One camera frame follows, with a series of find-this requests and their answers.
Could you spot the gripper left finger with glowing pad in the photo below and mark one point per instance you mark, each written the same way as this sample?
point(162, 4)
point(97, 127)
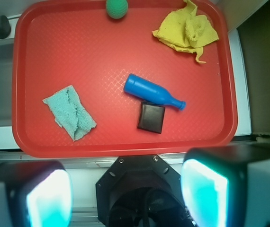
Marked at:
point(35, 194)

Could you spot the green ball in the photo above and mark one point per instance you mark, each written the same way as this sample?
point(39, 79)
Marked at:
point(116, 9)

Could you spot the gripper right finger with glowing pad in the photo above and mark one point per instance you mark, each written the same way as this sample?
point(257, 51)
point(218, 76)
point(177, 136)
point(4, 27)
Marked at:
point(227, 186)

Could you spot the red plastic tray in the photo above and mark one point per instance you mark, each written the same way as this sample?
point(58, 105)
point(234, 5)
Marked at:
point(73, 42)

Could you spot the black square pouch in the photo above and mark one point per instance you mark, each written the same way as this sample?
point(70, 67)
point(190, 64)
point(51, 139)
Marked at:
point(151, 117)

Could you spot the yellow cloth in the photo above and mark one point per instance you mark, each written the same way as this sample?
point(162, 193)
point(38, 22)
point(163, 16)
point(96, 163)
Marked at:
point(185, 31)

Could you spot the light blue cloth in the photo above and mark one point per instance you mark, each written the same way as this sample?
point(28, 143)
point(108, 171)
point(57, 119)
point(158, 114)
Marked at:
point(69, 113)

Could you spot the blue plastic bottle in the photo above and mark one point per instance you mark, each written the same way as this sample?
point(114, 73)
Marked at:
point(151, 92)

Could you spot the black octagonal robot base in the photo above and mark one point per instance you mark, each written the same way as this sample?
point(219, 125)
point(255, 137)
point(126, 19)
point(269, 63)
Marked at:
point(141, 191)

